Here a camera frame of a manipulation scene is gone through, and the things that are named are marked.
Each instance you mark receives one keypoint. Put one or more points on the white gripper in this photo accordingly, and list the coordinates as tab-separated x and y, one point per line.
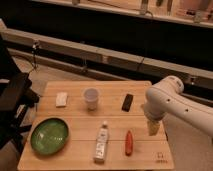
153	127

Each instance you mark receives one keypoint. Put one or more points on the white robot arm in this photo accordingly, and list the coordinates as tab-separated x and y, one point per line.
165	97

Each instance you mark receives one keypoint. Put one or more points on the white ceramic cup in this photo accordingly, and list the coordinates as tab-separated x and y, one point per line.
91	97

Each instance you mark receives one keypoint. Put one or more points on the black rectangular block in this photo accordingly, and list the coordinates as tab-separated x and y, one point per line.
127	102

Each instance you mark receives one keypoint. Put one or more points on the white rectangular sponge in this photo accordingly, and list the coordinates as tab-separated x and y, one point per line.
61	99

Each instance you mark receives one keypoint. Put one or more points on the green plate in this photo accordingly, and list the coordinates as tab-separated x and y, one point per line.
49	136

